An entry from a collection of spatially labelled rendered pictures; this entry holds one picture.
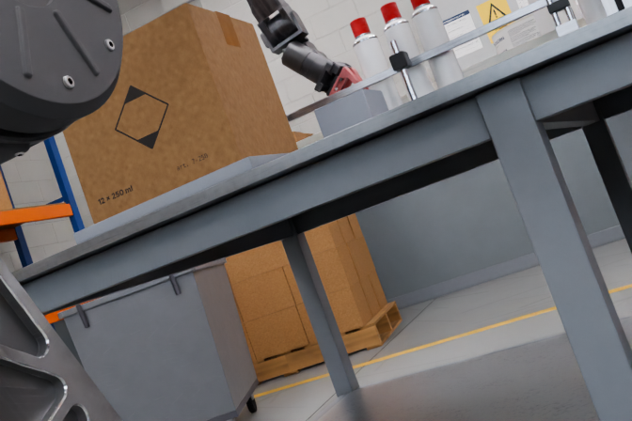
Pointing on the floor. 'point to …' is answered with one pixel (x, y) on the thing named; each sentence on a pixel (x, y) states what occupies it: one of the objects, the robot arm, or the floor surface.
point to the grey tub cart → (168, 348)
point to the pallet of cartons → (334, 232)
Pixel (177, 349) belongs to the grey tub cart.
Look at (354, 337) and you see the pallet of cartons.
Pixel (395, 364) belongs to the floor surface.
